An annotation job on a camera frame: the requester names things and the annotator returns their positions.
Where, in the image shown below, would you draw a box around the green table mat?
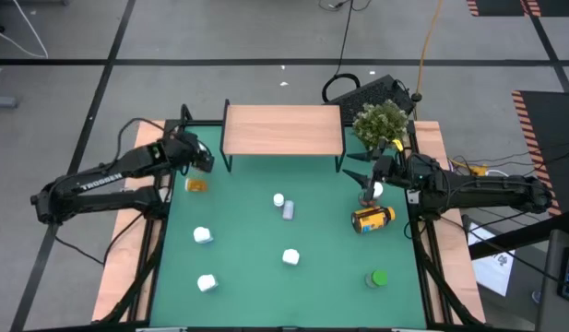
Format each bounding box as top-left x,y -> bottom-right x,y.
148,124 -> 427,329

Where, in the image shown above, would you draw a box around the black coiled cable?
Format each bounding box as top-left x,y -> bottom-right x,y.
321,0 -> 362,104

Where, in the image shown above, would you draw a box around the white bottle blue barcode label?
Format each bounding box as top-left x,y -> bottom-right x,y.
193,225 -> 215,244

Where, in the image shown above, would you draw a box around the yellow cable connector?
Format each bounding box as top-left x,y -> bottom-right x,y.
448,158 -> 489,178

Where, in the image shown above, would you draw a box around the white-cap bottle green label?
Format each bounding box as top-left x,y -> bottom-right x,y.
357,181 -> 385,208

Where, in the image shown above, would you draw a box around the large black orange-striped floor mat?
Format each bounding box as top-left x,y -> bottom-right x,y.
511,89 -> 569,218

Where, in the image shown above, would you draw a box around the gray device blue keys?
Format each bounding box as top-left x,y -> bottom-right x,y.
535,228 -> 569,332

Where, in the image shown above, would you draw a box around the yellow fish oil bottle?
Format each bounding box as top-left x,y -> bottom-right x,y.
350,205 -> 397,235

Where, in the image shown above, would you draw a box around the orange translucent pill vial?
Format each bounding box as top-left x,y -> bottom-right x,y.
184,177 -> 209,194

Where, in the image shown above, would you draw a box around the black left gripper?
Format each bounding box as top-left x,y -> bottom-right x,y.
172,131 -> 216,175

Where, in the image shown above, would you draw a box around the white floor cable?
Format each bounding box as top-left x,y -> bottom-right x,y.
0,0 -> 50,60

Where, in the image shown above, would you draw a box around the white medicine bottle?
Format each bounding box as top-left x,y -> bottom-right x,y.
196,273 -> 219,293

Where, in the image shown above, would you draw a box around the narrow black orange-striped floor mat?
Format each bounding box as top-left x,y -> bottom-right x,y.
466,0 -> 569,18

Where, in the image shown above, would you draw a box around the white melatonin bottle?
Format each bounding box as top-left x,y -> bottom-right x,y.
281,248 -> 302,267

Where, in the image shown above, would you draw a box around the green-lid clear bottle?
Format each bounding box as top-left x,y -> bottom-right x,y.
364,269 -> 389,290

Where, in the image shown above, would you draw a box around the orange cable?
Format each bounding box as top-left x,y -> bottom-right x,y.
413,0 -> 445,103

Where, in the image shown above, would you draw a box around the wooden shelf black metal frame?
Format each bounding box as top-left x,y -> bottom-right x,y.
218,98 -> 348,174

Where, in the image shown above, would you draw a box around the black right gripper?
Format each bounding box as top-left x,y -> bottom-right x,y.
341,140 -> 423,207

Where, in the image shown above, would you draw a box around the black keyboard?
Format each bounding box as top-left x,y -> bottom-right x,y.
327,74 -> 417,125

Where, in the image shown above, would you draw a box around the green potted plant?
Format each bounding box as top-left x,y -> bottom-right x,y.
351,99 -> 410,151

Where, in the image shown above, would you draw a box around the black slanted beam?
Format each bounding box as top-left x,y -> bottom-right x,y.
468,209 -> 569,260

